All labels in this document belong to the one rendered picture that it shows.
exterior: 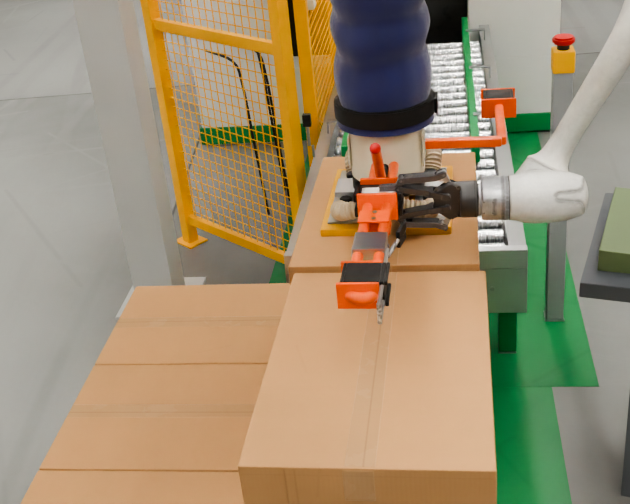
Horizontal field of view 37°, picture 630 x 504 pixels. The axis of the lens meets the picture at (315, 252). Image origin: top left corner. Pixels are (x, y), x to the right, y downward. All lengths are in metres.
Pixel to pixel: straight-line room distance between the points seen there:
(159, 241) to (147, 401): 1.34
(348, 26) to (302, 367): 0.74
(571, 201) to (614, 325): 1.66
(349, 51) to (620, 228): 0.84
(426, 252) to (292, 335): 0.38
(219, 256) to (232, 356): 1.66
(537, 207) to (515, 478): 1.16
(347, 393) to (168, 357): 0.96
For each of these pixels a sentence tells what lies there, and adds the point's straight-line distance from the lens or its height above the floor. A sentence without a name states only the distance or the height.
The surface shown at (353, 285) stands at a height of 1.11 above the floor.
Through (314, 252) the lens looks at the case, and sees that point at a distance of 2.04.
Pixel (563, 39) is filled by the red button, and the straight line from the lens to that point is 3.09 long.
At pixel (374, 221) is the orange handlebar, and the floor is 1.10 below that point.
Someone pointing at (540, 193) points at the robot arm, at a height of 1.11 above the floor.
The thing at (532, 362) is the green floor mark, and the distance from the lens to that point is 3.32.
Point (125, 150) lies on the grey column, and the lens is 3.50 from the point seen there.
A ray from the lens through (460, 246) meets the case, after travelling 2.03.
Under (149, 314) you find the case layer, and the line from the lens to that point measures 2.72.
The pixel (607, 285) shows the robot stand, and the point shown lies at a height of 0.75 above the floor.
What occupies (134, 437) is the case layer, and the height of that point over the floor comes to 0.54.
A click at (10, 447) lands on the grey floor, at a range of 3.29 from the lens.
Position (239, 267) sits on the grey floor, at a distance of 3.99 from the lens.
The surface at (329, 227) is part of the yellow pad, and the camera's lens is 2.10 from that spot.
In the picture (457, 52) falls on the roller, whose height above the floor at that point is 0.53.
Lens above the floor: 1.93
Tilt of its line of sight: 29 degrees down
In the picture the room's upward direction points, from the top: 6 degrees counter-clockwise
